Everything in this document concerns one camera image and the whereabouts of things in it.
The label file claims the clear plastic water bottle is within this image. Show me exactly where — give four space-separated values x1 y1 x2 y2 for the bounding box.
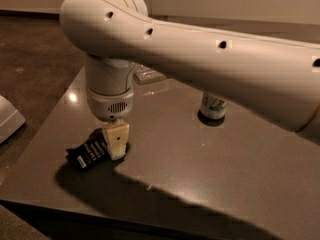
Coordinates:
134 64 167 85

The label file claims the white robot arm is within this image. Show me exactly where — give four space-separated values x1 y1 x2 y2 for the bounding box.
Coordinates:
60 0 320 143

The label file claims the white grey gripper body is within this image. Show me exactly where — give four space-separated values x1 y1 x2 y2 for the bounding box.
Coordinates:
84 55 135 122

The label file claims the grey object at left edge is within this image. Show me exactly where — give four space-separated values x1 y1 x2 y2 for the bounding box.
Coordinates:
0 95 25 144

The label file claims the black rxbar chocolate wrapper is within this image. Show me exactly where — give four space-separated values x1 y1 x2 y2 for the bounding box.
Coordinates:
65 128 110 171

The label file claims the yellowish translucent gripper finger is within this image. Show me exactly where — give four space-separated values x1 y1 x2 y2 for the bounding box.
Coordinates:
102 118 130 160

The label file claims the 7up soda can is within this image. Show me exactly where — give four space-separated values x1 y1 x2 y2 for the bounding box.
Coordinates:
200 92 227 120

